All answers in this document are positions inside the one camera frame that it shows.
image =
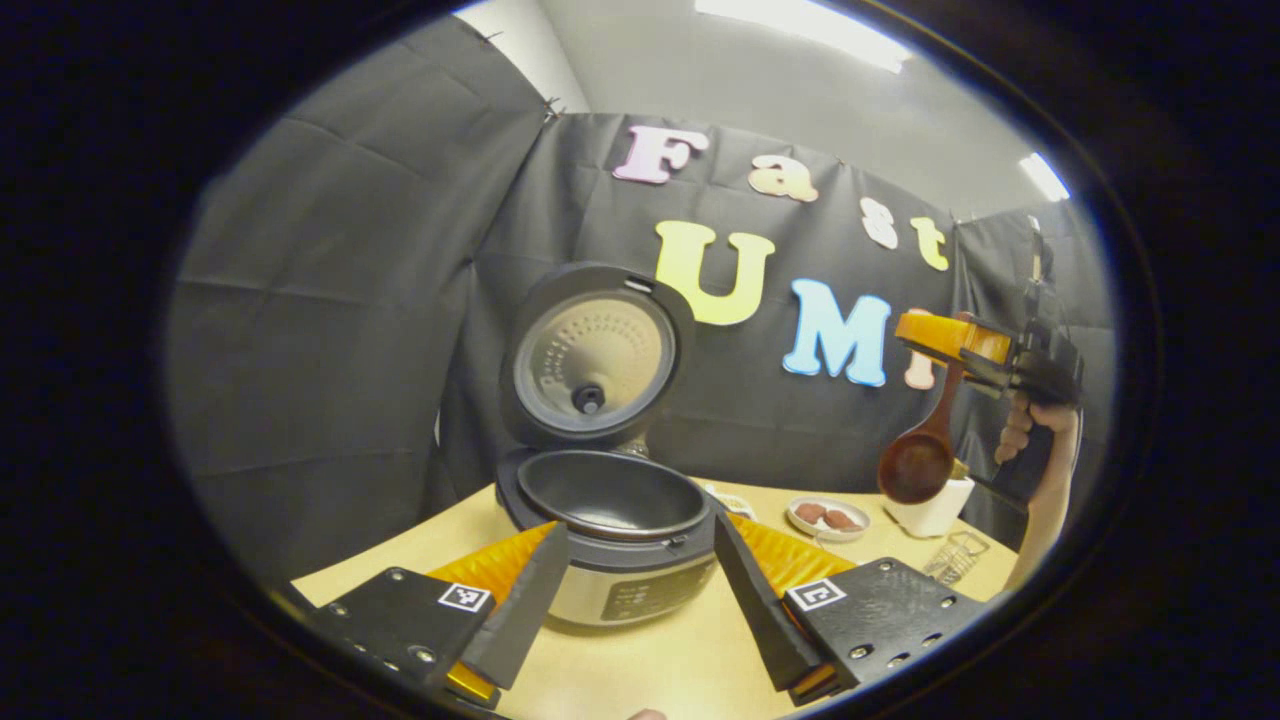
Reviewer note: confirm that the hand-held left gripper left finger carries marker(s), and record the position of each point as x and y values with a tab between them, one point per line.
520	610

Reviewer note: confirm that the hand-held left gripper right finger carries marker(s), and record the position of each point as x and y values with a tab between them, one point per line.
760	610

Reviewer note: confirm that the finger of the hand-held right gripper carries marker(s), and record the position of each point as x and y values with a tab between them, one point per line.
988	378
950	335

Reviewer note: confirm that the brown wooden spoon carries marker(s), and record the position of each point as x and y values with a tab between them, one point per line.
915	465

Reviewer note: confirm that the dark grey rice cooker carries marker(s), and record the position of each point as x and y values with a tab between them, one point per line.
610	500

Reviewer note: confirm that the white round plate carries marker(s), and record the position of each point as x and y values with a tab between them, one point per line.
828	533

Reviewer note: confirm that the red meat piece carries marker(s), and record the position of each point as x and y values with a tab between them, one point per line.
842	520
810	513

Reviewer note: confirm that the white divided bean dish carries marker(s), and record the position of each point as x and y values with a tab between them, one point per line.
733	502

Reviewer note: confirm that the white toaster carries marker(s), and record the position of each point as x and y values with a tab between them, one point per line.
930	518

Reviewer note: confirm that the small ceiling light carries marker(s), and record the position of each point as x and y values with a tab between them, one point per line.
1043	177

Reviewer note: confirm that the black backdrop cloth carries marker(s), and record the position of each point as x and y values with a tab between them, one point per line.
350	300

